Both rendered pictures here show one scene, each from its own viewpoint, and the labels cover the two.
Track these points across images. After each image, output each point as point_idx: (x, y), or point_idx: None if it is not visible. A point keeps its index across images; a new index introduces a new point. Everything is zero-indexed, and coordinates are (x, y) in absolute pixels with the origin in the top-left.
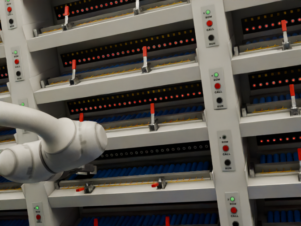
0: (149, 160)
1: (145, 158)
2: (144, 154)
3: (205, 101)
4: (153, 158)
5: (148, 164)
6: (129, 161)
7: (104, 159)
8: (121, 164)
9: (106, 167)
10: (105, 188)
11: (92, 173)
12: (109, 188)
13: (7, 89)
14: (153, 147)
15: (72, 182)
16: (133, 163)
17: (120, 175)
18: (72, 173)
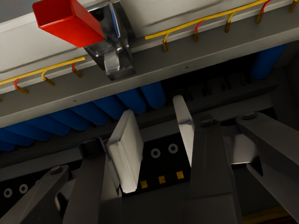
0: (11, 163)
1: (24, 166)
2: (30, 179)
3: None
4: (1, 169)
5: (2, 154)
6: (77, 147)
7: (163, 137)
8: (90, 138)
9: (143, 114)
10: (30, 63)
11: (117, 123)
12: (6, 69)
13: None
14: (1, 206)
15: (244, 43)
16: (50, 149)
17: (27, 124)
18: (204, 133)
